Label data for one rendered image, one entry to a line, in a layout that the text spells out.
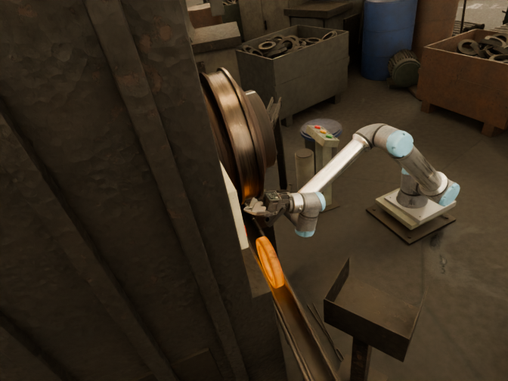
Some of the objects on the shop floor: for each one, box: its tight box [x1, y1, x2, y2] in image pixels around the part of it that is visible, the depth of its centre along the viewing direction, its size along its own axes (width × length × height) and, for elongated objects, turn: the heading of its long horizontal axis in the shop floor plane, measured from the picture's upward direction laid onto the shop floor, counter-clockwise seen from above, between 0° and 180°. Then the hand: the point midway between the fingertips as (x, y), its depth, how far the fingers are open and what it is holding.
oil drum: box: [361, 0, 418, 81], centre depth 409 cm, size 59×59×89 cm
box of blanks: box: [235, 25, 349, 127], centre depth 375 cm, size 103×83×77 cm
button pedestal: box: [305, 125, 340, 213], centre depth 232 cm, size 16×24×62 cm, turn 30°
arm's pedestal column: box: [366, 204, 457, 246], centre depth 225 cm, size 40×40×8 cm
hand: (246, 211), depth 141 cm, fingers closed
